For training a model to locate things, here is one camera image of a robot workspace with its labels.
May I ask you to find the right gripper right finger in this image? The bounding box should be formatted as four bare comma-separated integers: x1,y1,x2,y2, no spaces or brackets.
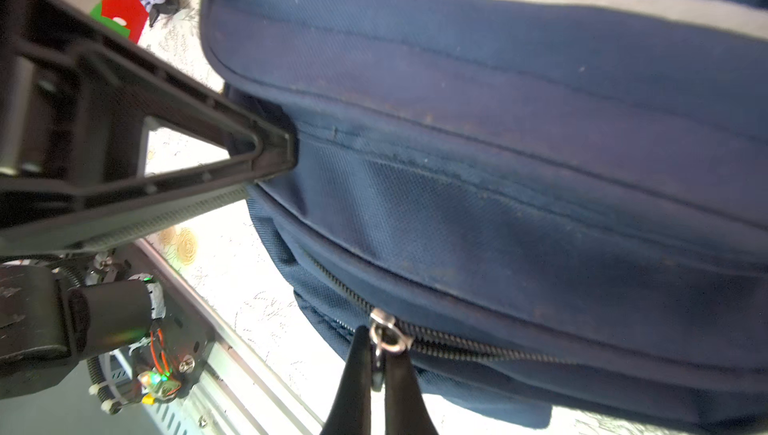
385,352,438,435

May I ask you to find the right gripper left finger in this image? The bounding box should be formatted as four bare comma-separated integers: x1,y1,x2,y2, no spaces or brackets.
321,326,373,435

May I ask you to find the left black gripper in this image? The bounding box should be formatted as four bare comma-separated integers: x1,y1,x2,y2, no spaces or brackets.
1,0,297,255

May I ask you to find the navy blue student backpack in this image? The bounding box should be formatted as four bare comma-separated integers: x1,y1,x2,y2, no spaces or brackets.
201,0,767,434

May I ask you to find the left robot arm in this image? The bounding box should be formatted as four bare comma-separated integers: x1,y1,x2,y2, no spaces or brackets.
1,0,297,398

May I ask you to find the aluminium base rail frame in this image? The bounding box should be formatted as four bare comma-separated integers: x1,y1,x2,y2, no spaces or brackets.
115,240,322,434

